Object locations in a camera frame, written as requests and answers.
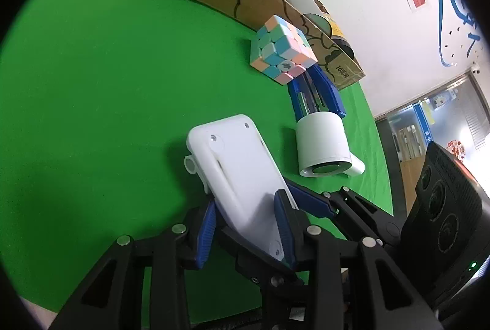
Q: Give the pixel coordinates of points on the pastel puzzle cube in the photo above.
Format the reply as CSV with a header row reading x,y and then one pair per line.
x,y
279,42

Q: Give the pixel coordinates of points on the jar with yellow label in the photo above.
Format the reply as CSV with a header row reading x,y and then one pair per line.
x,y
335,29

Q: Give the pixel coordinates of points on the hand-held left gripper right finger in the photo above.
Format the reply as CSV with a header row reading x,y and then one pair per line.
x,y
285,230

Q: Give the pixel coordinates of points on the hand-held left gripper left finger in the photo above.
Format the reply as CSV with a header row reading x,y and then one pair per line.
x,y
205,238

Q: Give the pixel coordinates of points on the blue stapler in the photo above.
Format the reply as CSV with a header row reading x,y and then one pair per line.
x,y
329,92

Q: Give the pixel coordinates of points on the glass door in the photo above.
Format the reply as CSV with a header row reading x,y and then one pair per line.
x,y
417,123

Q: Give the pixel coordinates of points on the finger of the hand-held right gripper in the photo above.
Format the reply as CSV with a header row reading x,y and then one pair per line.
x,y
264,270
310,201

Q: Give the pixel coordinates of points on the blue wall decal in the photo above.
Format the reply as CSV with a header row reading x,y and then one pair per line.
x,y
440,19

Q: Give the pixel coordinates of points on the white rectangular plastic device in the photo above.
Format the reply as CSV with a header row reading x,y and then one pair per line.
x,y
233,169

